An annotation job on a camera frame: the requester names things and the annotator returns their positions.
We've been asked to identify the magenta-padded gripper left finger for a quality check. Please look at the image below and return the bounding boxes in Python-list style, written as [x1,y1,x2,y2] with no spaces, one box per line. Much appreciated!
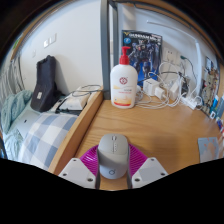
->
[58,143,103,190]

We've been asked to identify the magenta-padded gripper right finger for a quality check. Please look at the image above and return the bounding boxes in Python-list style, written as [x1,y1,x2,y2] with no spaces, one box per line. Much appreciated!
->
[125,143,169,190]

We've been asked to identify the grey computer mouse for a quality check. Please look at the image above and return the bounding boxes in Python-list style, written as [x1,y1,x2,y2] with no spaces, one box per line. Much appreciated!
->
[97,133,130,180]

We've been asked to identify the blue white checked pillow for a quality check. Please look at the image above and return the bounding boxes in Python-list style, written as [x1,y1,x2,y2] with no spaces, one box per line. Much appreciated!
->
[18,112,78,171]

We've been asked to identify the silver laptop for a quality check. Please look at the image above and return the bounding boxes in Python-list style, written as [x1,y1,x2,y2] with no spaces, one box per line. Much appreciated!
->
[13,109,41,139]

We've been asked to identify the flat white box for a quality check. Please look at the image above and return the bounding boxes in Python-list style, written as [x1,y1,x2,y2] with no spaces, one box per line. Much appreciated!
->
[56,84,103,116]

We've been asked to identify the small white power adapter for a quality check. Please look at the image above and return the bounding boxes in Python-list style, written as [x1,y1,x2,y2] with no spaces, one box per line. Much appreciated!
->
[154,87,167,100]

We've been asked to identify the white power strip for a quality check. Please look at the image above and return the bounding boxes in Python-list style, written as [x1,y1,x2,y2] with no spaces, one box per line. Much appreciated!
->
[181,94,199,110]

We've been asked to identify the square white power adapter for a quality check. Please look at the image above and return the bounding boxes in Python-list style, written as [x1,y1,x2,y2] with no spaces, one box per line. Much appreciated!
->
[143,78,160,97]

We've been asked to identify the tall white power adapter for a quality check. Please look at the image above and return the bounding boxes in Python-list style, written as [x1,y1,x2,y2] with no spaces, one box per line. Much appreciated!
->
[169,79,181,101]

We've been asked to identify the teal blanket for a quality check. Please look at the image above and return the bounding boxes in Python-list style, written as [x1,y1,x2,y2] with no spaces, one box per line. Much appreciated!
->
[0,89,34,161]

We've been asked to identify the white red-pump lotion bottle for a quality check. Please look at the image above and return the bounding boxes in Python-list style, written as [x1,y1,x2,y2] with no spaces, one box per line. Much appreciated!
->
[110,46,139,110]

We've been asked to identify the black bag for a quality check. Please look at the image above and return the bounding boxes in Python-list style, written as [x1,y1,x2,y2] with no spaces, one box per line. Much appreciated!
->
[30,55,63,113]

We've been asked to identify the beige robot figure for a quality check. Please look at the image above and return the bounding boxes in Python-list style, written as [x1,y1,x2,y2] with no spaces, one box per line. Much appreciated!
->
[201,70,219,113]

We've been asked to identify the grey metal bed railing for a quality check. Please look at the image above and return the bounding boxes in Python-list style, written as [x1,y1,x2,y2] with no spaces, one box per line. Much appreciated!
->
[0,63,24,101]

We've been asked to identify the blue robot model kit box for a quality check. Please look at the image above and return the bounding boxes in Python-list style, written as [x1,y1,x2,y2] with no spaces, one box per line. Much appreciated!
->
[121,29,163,88]

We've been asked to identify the colourful printed box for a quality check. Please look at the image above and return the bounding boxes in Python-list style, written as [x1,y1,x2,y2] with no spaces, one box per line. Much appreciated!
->
[203,55,221,88]

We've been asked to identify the tangled white cables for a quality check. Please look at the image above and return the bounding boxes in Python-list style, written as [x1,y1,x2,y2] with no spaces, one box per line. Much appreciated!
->
[134,61,188,110]

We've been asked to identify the dark green plug cable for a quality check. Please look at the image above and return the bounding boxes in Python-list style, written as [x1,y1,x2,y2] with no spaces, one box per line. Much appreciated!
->
[180,55,198,98]

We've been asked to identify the white wall outlet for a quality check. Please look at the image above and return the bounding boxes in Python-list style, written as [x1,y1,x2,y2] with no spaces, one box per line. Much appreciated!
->
[163,48,175,64]
[173,49,185,66]

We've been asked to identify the white wall switch plate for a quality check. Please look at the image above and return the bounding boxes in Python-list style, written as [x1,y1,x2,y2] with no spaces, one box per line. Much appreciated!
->
[43,33,58,48]

